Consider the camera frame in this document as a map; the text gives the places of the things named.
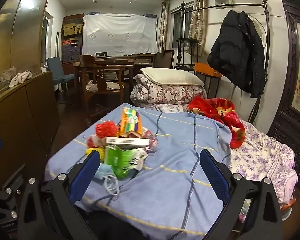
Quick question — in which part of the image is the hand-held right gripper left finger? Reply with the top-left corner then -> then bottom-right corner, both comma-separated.
17,150 -> 102,240

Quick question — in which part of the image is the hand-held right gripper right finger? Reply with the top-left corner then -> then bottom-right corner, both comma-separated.
199,149 -> 284,240

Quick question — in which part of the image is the yellow wrapper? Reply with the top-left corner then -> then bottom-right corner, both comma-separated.
86,147 -> 105,162

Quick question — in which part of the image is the green and white packet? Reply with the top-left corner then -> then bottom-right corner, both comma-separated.
104,145 -> 148,179

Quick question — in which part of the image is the red mesh pompom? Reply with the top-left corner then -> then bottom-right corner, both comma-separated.
95,120 -> 119,138

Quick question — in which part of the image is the white box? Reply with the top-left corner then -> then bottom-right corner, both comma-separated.
105,136 -> 150,151

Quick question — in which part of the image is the striped colourful packet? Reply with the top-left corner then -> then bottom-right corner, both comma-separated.
119,107 -> 143,138

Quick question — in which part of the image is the clear red printed wrapper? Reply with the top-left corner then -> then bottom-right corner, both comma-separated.
141,126 -> 158,153

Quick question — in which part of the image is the brown wooden cabinet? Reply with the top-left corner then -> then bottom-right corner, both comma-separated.
0,70 -> 62,188

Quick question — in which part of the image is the blue striped blanket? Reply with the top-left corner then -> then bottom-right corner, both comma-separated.
44,102 -> 233,238

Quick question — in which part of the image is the red patterned blanket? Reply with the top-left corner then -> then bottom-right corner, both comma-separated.
186,95 -> 246,149

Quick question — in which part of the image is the beige crumpled cloth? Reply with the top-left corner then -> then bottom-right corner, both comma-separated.
9,70 -> 33,88

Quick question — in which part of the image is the white seat cushion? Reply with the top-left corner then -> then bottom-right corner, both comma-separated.
86,81 -> 125,92

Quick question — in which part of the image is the carved wooden armchair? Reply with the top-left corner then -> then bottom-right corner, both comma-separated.
74,54 -> 127,110

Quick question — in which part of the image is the folded floral quilt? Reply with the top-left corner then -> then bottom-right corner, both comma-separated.
130,74 -> 207,109

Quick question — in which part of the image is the blue upholstered chair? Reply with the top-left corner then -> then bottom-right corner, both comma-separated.
46,57 -> 75,93

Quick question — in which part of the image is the orange box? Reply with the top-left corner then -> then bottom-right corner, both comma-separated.
194,62 -> 223,78

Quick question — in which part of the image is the cream pillow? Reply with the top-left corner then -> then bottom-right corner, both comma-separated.
140,67 -> 205,87

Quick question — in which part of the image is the glass display cabinet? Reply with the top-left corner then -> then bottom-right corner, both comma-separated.
0,0 -> 55,90

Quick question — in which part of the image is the wooden desk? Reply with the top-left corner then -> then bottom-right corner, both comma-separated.
95,54 -> 157,80

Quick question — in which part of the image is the black padded jacket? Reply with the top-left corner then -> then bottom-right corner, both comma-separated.
207,10 -> 265,98

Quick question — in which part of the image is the dark wooden board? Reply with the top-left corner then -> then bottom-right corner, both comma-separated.
155,50 -> 175,68

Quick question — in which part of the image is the carved wooden painted screen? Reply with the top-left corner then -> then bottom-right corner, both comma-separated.
267,0 -> 300,173

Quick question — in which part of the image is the black round stand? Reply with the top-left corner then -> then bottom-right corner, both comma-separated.
175,37 -> 200,69

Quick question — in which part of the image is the white cloth cover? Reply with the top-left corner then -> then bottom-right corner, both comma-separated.
82,14 -> 158,57

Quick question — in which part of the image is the standing fan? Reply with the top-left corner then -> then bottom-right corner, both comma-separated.
247,14 -> 267,49

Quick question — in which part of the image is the window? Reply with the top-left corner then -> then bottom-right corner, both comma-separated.
172,4 -> 194,49

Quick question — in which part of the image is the beige checked curtain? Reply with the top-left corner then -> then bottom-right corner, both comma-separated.
157,1 -> 170,53
189,0 -> 208,55

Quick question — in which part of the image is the black metal bed frame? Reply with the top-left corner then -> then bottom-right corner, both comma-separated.
180,0 -> 270,130

